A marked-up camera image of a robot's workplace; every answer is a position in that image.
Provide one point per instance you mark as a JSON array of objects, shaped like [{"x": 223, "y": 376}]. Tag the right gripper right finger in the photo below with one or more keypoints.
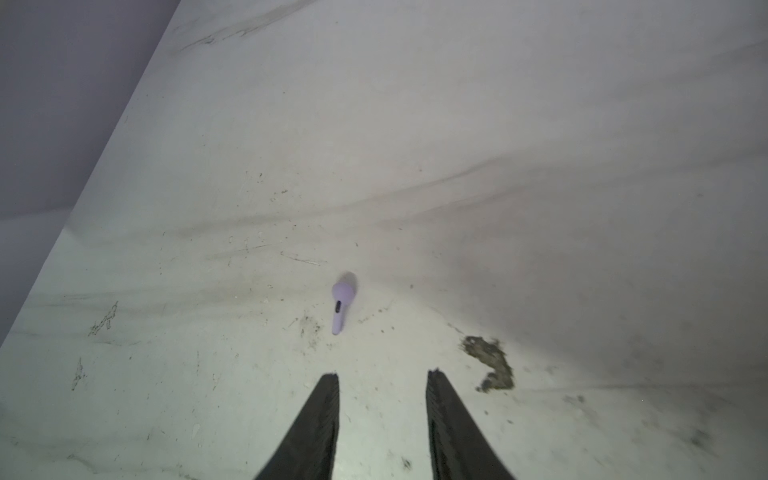
[{"x": 458, "y": 449}]

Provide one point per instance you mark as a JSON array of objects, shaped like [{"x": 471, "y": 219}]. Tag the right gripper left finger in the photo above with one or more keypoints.
[{"x": 308, "y": 449}]

